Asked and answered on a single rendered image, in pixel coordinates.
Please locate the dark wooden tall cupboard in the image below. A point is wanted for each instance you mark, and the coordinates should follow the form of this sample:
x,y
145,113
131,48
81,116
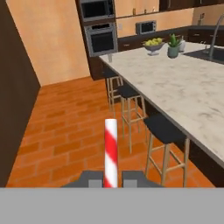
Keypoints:
x,y
17,96

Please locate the silver sink tap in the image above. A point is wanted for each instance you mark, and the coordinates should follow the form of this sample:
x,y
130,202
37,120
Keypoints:
x,y
215,32

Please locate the dark wooden base cupboards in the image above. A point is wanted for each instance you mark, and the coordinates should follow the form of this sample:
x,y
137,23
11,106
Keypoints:
x,y
163,38

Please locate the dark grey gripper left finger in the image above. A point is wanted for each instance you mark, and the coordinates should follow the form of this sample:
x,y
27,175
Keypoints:
x,y
87,178

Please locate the dark sink basin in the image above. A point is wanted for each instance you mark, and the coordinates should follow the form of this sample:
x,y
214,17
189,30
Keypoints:
x,y
208,54

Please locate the dark wooden wall cupboards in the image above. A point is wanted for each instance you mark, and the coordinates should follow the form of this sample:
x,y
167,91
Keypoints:
x,y
189,4

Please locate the black seat wooden bar stool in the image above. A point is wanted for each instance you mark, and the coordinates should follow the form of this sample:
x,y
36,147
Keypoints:
x,y
128,92
165,130
110,73

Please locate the grey bowl of yellow fruit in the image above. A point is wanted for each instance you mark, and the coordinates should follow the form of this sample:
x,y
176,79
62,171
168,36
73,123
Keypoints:
x,y
153,45

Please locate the built-in steel microwave oven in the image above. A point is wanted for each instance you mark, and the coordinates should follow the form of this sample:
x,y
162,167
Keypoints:
x,y
97,9

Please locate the red and white striped straw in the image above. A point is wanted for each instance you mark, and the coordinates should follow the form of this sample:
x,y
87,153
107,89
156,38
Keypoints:
x,y
111,151

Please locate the clear glass cup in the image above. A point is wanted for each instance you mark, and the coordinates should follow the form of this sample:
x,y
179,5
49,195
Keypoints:
x,y
110,57

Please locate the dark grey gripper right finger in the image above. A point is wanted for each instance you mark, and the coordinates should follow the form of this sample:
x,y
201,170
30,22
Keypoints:
x,y
134,178

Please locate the silver toaster oven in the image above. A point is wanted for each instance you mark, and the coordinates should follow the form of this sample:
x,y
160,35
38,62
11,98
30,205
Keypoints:
x,y
145,27

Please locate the green plant in grey pot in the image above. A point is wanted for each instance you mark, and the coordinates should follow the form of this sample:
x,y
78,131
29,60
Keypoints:
x,y
173,46

